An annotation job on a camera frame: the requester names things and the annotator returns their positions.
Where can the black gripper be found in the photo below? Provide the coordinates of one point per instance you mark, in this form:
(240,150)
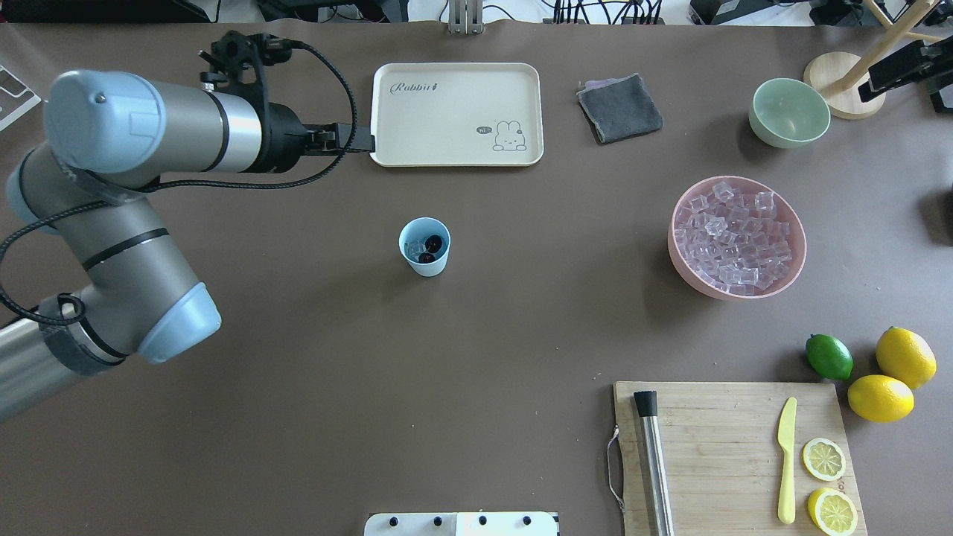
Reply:
(282,137)

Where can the light blue cup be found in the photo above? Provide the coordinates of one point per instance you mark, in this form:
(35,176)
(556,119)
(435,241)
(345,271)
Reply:
(420,229)

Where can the ice cube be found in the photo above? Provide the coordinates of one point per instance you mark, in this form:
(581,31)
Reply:
(413,249)

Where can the dark red cherry pair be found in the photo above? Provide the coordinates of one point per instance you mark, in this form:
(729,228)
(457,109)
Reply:
(434,244)

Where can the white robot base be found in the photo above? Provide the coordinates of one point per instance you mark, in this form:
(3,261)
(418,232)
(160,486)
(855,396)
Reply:
(509,522)

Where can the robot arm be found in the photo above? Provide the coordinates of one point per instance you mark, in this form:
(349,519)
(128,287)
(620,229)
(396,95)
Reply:
(109,137)

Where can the pink bowl of ice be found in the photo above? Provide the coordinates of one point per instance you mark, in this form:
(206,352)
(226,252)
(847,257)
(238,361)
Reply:
(736,239)

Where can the wooden cup tree stand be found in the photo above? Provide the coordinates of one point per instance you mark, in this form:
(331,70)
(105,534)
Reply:
(837,76)

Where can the cream rabbit tray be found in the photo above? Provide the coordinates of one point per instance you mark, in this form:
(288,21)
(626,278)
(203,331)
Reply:
(457,115)

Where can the grey folded cloth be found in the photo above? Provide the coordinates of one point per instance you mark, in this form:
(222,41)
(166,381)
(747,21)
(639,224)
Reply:
(619,108)

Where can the green bowl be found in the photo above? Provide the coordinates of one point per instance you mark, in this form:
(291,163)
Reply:
(786,113)

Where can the steel muddler black tip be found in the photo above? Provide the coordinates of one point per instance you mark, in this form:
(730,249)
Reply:
(645,404)

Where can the wooden cutting board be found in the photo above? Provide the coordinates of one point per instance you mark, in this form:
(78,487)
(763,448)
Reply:
(722,460)

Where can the green lime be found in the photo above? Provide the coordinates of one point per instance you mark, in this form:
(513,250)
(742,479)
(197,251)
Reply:
(829,357)

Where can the lemon slice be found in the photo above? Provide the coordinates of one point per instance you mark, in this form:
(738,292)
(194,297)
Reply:
(833,512)
(824,459)

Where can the yellow plastic knife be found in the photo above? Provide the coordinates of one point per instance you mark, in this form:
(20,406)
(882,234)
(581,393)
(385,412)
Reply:
(786,426)

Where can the yellow lemon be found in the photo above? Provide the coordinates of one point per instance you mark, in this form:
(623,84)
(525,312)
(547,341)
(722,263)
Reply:
(880,399)
(906,356)

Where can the aluminium frame post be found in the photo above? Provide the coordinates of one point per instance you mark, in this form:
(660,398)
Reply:
(465,17)

